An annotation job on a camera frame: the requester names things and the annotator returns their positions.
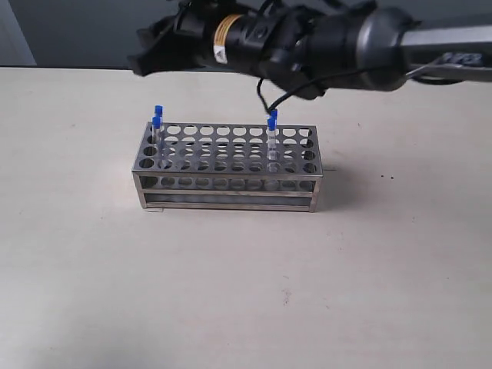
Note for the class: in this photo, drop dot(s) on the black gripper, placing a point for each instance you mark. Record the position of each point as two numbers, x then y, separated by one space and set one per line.
180 42

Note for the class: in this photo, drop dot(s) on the blue capped tube front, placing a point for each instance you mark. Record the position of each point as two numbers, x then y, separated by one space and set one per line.
159 115

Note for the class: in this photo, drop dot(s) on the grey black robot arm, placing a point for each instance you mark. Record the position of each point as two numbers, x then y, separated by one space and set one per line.
305 51

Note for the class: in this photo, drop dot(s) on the stainless steel test tube rack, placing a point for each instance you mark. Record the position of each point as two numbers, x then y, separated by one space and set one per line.
229 167

